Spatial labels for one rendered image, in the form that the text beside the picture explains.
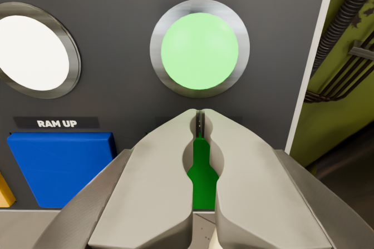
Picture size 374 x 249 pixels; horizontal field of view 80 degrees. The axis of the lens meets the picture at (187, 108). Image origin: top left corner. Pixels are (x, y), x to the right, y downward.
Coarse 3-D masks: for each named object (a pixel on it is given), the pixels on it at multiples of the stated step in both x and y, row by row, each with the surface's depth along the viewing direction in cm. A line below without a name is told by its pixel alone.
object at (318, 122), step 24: (336, 0) 31; (360, 24) 32; (336, 48) 36; (336, 72) 40; (360, 96) 41; (312, 120) 52; (336, 120) 49; (360, 120) 46; (312, 144) 60; (336, 144) 56
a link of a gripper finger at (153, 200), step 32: (160, 128) 10; (192, 128) 11; (160, 160) 9; (192, 160) 10; (128, 192) 7; (160, 192) 7; (192, 192) 7; (128, 224) 6; (160, 224) 6; (192, 224) 7
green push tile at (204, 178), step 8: (200, 136) 16; (200, 144) 16; (208, 144) 16; (200, 152) 16; (208, 152) 16; (200, 160) 16; (208, 160) 16; (192, 168) 17; (200, 168) 17; (208, 168) 17; (192, 176) 17; (200, 176) 17; (208, 176) 17; (216, 176) 17; (200, 184) 18; (208, 184) 18; (200, 192) 18; (208, 192) 18; (200, 200) 18; (208, 200) 18; (200, 208) 19; (208, 208) 19
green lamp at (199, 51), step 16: (192, 16) 12; (208, 16) 12; (176, 32) 12; (192, 32) 12; (208, 32) 12; (224, 32) 12; (176, 48) 13; (192, 48) 13; (208, 48) 13; (224, 48) 13; (176, 64) 13; (192, 64) 13; (208, 64) 13; (224, 64) 13; (176, 80) 14; (192, 80) 14; (208, 80) 14
